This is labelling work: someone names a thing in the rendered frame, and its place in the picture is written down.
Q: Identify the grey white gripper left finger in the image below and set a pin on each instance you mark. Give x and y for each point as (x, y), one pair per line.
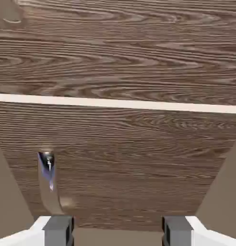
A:
(56, 232)

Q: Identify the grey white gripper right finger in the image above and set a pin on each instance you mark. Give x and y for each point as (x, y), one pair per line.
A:
(177, 232)

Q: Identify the brown wood cabinet door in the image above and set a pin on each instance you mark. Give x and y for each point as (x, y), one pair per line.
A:
(129, 163)
(118, 50)

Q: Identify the brown wood cabinet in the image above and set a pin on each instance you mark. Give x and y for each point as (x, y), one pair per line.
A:
(118, 103)

